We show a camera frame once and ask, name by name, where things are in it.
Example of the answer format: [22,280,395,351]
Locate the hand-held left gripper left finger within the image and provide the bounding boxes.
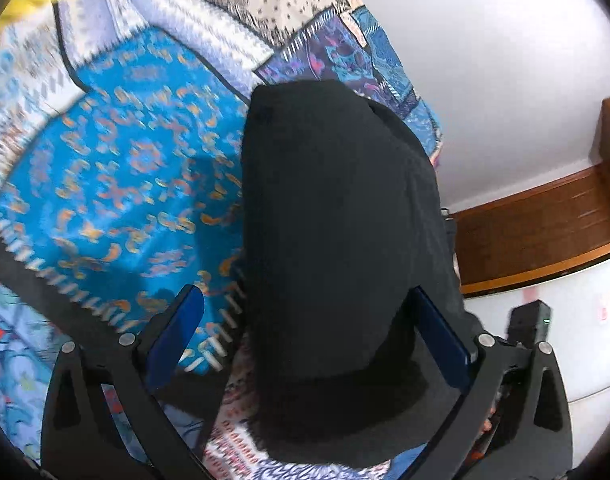
[41,284,212,480]

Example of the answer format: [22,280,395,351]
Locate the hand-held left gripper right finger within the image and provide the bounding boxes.
[404,285,572,480]

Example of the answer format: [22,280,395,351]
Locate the black garment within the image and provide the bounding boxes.
[240,80,481,469]

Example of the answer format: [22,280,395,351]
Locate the patchwork printed blanket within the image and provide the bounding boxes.
[0,0,446,480]

